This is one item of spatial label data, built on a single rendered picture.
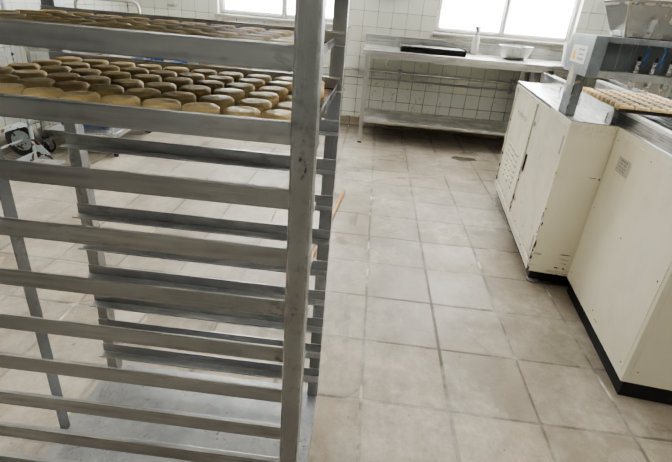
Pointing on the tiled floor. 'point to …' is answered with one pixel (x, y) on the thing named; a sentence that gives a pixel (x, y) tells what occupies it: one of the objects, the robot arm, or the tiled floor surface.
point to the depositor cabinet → (550, 178)
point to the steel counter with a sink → (486, 58)
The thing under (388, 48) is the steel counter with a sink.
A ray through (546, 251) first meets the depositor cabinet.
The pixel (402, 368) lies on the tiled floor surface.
